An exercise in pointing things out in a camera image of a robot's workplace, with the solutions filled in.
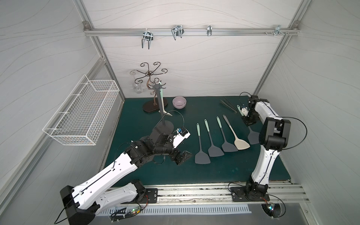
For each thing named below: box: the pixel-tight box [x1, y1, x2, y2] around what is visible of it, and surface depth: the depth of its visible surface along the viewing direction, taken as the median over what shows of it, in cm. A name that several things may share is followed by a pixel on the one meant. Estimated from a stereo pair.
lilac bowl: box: [172, 96, 188, 110], surface depth 114 cm
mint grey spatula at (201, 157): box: [195, 122, 211, 165], surface depth 88 cm
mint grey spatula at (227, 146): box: [216, 116, 239, 153], surface depth 92 cm
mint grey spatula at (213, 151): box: [204, 119, 225, 158], surface depth 90 cm
